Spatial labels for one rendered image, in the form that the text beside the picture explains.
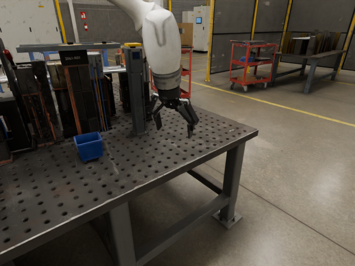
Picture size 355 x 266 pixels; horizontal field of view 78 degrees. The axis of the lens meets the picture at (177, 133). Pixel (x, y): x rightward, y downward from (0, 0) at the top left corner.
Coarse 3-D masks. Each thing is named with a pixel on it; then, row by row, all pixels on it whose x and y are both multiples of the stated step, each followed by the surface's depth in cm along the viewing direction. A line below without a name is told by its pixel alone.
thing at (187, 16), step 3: (183, 12) 1365; (186, 12) 1347; (189, 12) 1345; (192, 12) 1362; (183, 15) 1372; (186, 15) 1354; (189, 15) 1353; (192, 15) 1370; (183, 18) 1380; (186, 18) 1361; (189, 18) 1362; (192, 18) 1378; (183, 21) 1386; (186, 21) 1368; (189, 21) 1368; (192, 21) 1385; (183, 30) 1409
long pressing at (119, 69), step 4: (104, 68) 132; (108, 68) 133; (112, 68) 134; (120, 68) 132; (124, 68) 132; (48, 72) 120; (104, 72) 122; (108, 72) 123; (112, 72) 124; (116, 72) 126; (0, 76) 112; (4, 76) 112; (48, 76) 110; (16, 80) 104; (36, 80) 108
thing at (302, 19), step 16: (304, 0) 619; (320, 0) 591; (336, 0) 566; (352, 0) 542; (288, 16) 663; (304, 16) 630; (320, 16) 602; (336, 16) 575; (352, 16) 549; (304, 32) 640; (320, 32) 610; (352, 32) 560; (352, 48) 567; (320, 64) 632; (352, 64) 576
